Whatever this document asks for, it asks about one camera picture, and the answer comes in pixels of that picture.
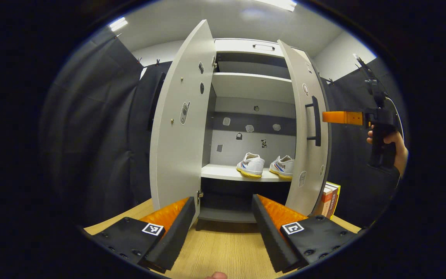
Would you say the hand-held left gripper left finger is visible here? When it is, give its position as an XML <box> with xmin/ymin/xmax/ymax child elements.
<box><xmin>82</xmin><ymin>197</ymin><xmax>196</xmax><ymax>274</ymax></box>

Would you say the white grey shoe cabinet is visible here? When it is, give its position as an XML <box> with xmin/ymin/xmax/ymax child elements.
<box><xmin>198</xmin><ymin>38</ymin><xmax>312</xmax><ymax>233</ymax></box>

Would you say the white canvas shoe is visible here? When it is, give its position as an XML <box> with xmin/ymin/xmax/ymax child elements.
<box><xmin>236</xmin><ymin>152</ymin><xmax>265</xmax><ymax>179</ymax></box>
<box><xmin>269</xmin><ymin>155</ymin><xmax>295</xmax><ymax>180</ymax></box>

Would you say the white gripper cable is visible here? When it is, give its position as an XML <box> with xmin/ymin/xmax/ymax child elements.
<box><xmin>386</xmin><ymin>96</ymin><xmax>405</xmax><ymax>140</ymax></box>

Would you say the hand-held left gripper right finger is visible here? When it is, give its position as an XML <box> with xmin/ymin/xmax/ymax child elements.
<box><xmin>251</xmin><ymin>194</ymin><xmax>361</xmax><ymax>274</ymax></box>

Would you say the black backdrop cloth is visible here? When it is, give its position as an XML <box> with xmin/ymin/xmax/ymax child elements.
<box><xmin>320</xmin><ymin>56</ymin><xmax>409</xmax><ymax>229</ymax></box>
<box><xmin>39</xmin><ymin>27</ymin><xmax>173</xmax><ymax>229</ymax></box>

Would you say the small ceiling light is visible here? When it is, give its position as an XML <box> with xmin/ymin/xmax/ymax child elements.
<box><xmin>109</xmin><ymin>17</ymin><xmax>129</xmax><ymax>32</ymax></box>

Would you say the orange white book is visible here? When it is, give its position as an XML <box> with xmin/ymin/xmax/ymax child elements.
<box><xmin>315</xmin><ymin>184</ymin><xmax>335</xmax><ymax>218</ymax></box>

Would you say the white cabinet door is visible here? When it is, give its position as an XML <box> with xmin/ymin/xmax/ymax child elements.
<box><xmin>147</xmin><ymin>19</ymin><xmax>217</xmax><ymax>223</ymax></box>
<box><xmin>277</xmin><ymin>40</ymin><xmax>332</xmax><ymax>217</ymax></box>

